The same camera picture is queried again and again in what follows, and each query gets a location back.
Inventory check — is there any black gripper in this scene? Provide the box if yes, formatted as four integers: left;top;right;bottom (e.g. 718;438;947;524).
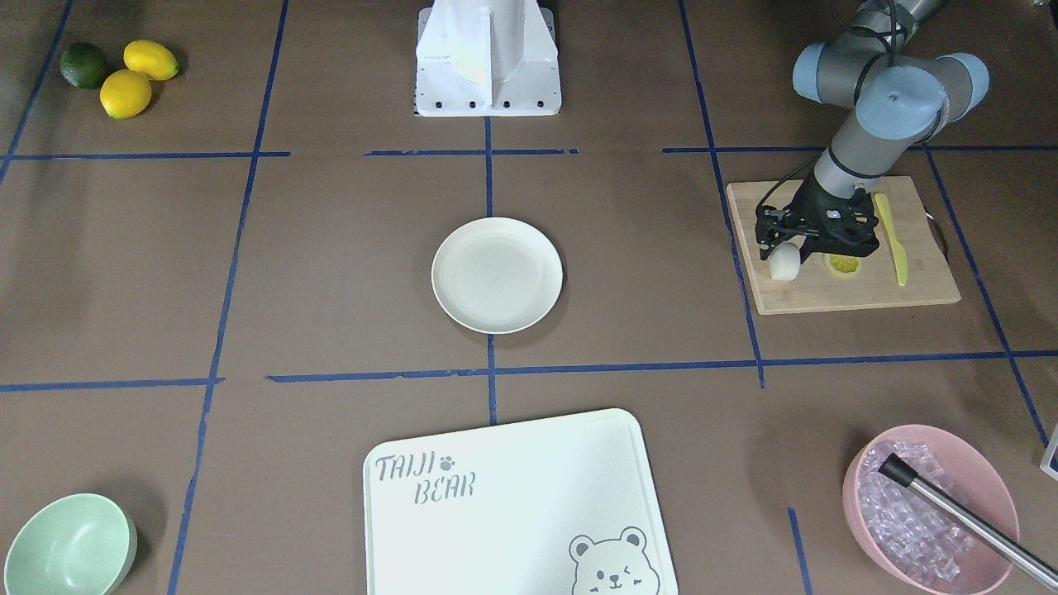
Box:
755;176;880;262

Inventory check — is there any white steamed bun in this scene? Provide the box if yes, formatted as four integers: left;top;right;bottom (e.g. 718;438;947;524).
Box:
766;241;802;282

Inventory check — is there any cream round plate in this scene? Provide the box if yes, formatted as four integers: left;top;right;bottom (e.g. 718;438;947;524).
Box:
431;217;565;335

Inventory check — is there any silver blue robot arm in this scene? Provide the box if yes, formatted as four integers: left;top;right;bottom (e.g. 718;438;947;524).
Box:
755;1;990;260

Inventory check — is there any white bear tray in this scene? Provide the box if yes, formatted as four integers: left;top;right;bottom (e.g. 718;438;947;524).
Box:
363;409;678;594

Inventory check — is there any bottom lemon slice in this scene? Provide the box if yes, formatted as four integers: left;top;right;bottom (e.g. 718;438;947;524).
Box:
822;254;862;280

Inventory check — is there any yellow plastic knife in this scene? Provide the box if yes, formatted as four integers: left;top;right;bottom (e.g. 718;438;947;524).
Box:
873;192;909;287

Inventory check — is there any wooden cutting board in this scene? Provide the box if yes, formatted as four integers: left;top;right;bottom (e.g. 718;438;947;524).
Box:
726;176;962;315

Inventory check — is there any metal scoop black tip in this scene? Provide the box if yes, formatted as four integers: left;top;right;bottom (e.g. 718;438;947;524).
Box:
877;455;1057;592

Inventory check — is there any pink bowl with ice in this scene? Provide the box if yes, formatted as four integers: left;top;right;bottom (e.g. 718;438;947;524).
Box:
842;423;1022;594

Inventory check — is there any white cup rack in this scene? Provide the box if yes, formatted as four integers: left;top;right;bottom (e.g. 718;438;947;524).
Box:
1039;426;1058;481

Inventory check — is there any yellow lemon far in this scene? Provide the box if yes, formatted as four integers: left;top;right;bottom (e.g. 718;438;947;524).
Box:
122;39;180;80

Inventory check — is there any yellow lemon near lime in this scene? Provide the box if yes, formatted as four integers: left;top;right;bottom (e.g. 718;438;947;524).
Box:
99;70;154;120

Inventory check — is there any green lime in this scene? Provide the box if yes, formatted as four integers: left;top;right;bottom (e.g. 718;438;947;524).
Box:
60;42;111;89

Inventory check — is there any green bowl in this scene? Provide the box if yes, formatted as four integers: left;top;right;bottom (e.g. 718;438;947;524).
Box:
3;493;136;594

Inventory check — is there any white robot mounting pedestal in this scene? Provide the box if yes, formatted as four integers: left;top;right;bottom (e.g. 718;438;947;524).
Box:
413;1;562;118

